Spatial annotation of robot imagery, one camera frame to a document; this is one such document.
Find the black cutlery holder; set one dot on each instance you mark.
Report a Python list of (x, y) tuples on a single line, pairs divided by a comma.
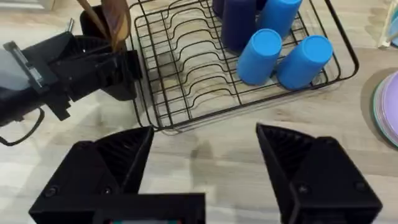
[(124, 84)]

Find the wooden spoon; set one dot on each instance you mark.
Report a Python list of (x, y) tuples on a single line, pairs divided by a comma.
[(118, 21)]

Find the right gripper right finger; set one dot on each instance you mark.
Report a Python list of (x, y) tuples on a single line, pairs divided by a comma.
[(323, 186)]

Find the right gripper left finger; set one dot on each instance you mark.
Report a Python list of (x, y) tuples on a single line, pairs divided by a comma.
[(93, 174)]

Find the teal plate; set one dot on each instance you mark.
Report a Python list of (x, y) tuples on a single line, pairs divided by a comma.
[(377, 115)]

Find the dark blue cup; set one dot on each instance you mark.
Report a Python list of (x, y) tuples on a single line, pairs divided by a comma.
[(237, 25)]

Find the purple plate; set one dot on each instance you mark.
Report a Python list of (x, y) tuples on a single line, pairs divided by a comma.
[(392, 102)]

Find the light blue cup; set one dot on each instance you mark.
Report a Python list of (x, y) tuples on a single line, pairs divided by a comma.
[(280, 15), (303, 63), (258, 59)]

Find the clear plastic box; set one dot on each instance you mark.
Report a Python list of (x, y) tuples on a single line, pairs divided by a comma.
[(391, 28)]

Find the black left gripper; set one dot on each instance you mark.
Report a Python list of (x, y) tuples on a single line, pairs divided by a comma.
[(53, 71)]

